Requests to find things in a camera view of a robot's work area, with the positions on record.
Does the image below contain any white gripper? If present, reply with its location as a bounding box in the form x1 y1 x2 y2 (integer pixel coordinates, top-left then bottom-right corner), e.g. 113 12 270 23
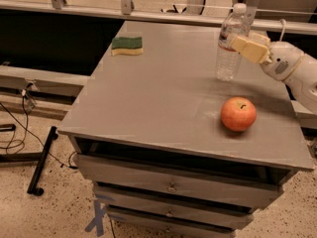
230 32 304 81

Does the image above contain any clear plastic water bottle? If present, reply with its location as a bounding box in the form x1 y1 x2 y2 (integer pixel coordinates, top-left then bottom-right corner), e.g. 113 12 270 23
216 3 250 81

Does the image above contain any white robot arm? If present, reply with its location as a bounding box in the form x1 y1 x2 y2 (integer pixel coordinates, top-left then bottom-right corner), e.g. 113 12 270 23
227 34 317 114

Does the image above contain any red apple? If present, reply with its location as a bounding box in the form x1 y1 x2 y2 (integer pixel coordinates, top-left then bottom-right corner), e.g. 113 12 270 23
221 97 257 132

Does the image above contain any green and yellow sponge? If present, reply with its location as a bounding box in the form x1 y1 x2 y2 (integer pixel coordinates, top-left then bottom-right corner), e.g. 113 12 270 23
111 37 144 56

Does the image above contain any grey drawer cabinet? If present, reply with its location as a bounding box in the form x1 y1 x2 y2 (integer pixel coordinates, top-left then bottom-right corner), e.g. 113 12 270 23
57 20 315 238

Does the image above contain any top grey drawer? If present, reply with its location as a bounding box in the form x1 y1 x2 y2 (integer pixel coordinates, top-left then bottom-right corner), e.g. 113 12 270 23
73 154 283 208

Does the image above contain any grey drawer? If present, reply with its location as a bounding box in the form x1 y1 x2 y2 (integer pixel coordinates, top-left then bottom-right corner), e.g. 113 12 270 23
106 206 236 238
93 184 254 229
73 154 283 208

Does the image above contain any middle grey drawer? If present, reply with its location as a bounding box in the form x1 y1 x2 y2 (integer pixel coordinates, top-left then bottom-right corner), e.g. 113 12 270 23
93 184 254 229

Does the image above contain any grey metal railing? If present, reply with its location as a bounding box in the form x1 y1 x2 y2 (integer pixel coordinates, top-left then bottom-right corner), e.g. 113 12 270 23
0 0 317 36

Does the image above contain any bottom grey drawer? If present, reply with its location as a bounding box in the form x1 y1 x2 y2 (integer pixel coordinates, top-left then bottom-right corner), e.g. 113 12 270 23
106 206 236 238

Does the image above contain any blue tape cross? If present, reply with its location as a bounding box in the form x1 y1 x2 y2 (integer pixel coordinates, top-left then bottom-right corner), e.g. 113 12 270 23
85 198 107 238

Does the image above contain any black metal floor stand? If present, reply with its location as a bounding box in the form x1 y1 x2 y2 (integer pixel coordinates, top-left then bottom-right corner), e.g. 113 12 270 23
0 126 58 196

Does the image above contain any grey metal frame beam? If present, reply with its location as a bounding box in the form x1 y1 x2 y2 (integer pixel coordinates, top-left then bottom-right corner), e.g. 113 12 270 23
0 65 89 104

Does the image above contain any black floor cable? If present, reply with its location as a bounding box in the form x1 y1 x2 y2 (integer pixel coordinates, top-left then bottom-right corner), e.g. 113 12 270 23
0 82 79 170

